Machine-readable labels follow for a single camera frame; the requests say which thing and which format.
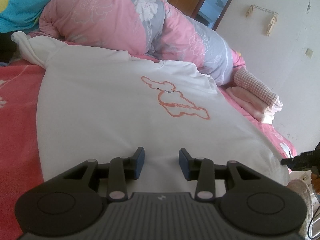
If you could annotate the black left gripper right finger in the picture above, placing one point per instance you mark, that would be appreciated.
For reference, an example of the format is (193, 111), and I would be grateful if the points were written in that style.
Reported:
(202, 170)

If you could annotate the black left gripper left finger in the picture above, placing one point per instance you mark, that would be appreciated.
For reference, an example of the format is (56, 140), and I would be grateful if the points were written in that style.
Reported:
(120, 171)

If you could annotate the white sweatshirt with orange print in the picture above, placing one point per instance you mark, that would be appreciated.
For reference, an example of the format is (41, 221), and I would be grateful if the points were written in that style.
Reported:
(96, 103)

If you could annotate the pink folded cloth stack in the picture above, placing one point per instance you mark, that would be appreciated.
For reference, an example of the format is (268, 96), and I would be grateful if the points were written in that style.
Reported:
(253, 105)

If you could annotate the pink checkered folded towel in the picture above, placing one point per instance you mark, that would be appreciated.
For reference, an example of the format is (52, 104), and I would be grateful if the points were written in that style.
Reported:
(249, 82)

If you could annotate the red floral bed sheet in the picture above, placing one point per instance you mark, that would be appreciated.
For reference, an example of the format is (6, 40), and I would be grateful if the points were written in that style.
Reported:
(20, 162)

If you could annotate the pink grey floral quilt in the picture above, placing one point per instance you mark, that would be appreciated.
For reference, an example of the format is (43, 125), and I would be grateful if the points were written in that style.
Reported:
(142, 27)

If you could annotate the blue patterned blanket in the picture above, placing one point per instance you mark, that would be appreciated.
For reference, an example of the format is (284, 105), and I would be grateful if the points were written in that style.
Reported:
(21, 15)

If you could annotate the wall switch plate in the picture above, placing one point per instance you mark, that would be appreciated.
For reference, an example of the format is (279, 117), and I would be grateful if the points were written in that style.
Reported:
(309, 53)

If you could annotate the wall hook rack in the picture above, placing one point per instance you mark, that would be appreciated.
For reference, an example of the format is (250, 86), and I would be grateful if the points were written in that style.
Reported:
(271, 17)

